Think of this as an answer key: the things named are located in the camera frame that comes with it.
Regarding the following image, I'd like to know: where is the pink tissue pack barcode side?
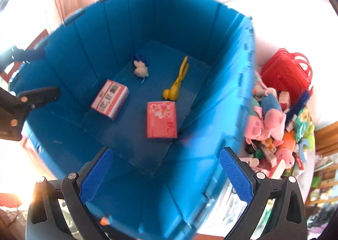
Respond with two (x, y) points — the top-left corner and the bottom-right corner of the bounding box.
(91, 79), (129, 120)

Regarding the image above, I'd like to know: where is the small white blue plush toy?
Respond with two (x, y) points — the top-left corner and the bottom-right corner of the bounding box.
(133, 55), (149, 83)

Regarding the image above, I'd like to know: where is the pink floral tissue pack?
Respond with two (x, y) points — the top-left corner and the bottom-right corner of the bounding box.
(147, 101), (178, 139)

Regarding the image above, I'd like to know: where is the yellow plastic snowball clamp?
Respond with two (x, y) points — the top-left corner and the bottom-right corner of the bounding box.
(162, 57), (189, 101)

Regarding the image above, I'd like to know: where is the small pink pig orange hat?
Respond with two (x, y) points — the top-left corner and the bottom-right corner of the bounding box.
(274, 131), (296, 169)

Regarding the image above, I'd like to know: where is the blue plastic spoon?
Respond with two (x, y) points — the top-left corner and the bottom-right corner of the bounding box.
(298, 138), (315, 163)

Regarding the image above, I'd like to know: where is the teal patterned plush toy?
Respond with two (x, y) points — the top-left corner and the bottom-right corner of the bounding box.
(294, 107), (313, 143)

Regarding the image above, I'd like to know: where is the pink pig plush with glasses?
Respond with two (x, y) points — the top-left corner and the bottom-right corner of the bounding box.
(244, 106), (271, 145)

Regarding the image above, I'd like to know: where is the pink pig plush blue top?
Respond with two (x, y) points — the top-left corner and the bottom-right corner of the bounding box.
(261, 93), (286, 141)

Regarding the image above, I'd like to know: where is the blue fuzzy duster stick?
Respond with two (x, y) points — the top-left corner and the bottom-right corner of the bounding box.
(285, 89), (313, 127)

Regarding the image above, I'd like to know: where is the red plastic toy case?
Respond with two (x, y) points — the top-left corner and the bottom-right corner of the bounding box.
(261, 49), (313, 104)

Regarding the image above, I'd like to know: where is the blue plastic storage crate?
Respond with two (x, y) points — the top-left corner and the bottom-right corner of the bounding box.
(10, 0), (254, 239)

